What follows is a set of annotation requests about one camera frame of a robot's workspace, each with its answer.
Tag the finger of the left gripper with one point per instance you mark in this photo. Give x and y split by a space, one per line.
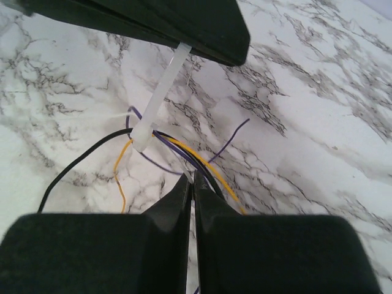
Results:
214 29

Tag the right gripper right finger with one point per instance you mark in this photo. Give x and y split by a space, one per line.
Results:
276 253

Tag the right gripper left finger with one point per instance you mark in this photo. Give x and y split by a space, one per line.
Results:
101 253

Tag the white plastic zip tie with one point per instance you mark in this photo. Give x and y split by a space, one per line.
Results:
142 133

